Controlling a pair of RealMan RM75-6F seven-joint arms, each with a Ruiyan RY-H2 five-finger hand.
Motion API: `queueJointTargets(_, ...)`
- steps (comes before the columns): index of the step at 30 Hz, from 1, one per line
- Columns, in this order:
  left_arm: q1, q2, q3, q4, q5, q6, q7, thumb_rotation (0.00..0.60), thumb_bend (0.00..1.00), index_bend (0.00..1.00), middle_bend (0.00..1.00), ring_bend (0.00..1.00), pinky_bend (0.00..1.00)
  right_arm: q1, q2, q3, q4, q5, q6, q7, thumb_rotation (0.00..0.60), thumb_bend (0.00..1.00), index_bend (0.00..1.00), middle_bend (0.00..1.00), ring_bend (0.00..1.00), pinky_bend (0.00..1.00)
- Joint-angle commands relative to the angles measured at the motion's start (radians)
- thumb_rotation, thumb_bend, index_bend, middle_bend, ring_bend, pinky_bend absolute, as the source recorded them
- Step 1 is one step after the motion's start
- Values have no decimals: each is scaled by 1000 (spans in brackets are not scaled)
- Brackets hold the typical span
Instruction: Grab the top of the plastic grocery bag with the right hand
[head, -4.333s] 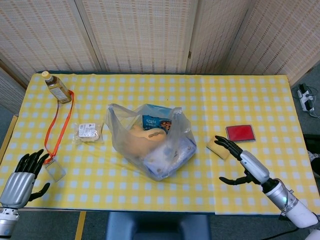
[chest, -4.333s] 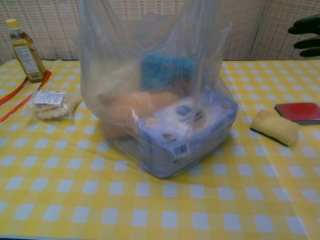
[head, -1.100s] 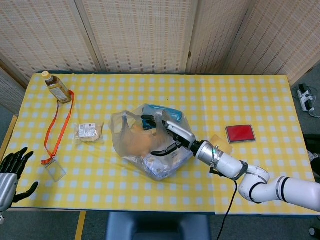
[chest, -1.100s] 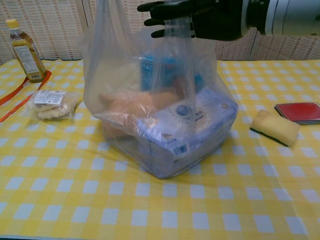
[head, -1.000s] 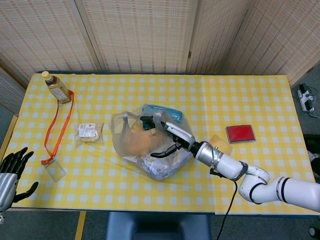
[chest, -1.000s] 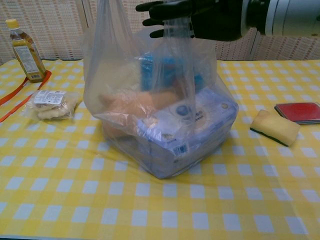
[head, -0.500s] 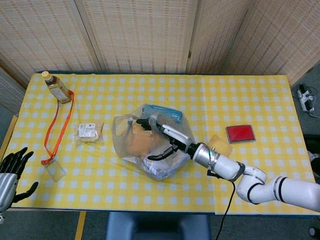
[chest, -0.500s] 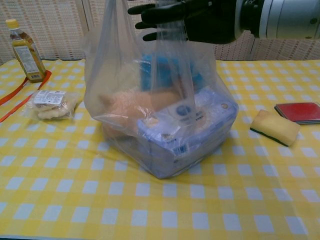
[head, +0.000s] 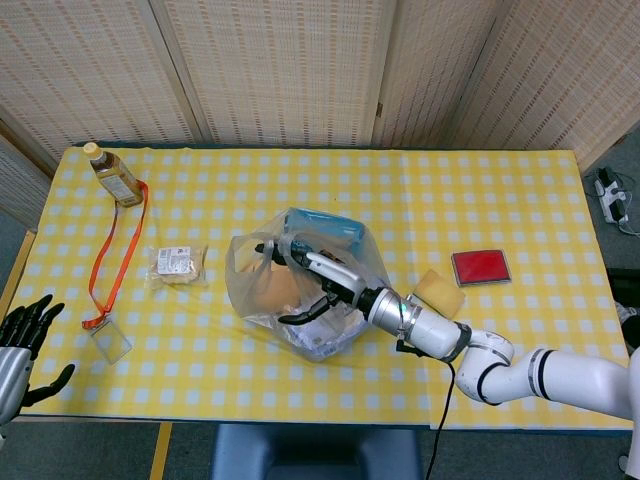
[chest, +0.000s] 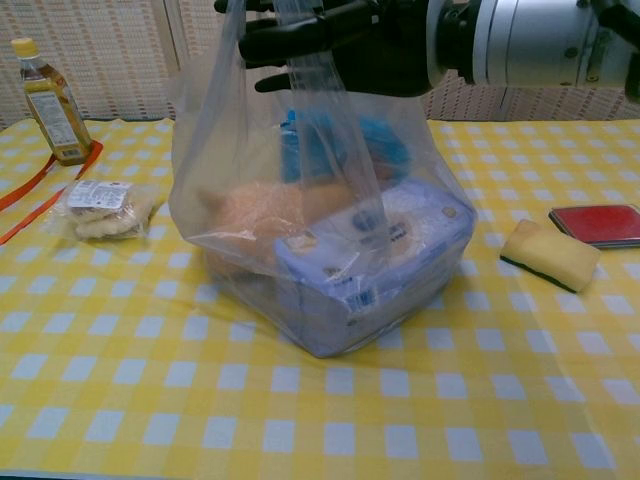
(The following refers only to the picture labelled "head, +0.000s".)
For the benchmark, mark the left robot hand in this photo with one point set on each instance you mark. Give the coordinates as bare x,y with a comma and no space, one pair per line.
20,340

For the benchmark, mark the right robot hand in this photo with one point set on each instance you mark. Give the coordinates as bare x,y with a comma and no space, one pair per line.
340,280

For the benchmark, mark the transparent plastic bag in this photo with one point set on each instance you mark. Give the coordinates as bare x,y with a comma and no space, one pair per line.
245,280

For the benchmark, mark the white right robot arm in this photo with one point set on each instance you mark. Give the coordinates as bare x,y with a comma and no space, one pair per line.
500,360

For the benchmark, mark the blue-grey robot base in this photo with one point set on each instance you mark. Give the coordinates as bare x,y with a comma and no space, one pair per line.
315,455

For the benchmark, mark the blue box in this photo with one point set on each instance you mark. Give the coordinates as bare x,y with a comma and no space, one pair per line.
330,227

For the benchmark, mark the orange-brown bread loaf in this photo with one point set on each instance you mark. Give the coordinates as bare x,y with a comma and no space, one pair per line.
280,287

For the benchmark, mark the blue white tissue pack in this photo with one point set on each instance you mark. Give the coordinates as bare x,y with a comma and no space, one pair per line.
320,340

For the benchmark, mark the clear badge holder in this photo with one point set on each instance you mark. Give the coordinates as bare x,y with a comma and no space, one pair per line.
112,345

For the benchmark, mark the yellow sponge with dark base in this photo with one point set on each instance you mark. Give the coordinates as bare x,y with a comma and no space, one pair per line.
442,295

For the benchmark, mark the red flat case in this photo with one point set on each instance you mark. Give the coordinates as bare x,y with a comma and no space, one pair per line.
481,267

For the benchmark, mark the yellow white checked tablecloth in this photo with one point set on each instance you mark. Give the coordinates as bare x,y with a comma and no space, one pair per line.
250,390

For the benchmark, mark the clear wrapped snack pack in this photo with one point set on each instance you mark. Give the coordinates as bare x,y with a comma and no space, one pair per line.
175,265

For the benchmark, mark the oil bottle with yellow cap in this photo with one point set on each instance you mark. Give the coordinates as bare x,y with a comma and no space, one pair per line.
116,182

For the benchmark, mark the beige woven folding screen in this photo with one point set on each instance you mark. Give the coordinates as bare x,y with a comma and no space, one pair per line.
275,65

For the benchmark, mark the white power strip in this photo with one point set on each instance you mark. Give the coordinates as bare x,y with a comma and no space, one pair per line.
610,195

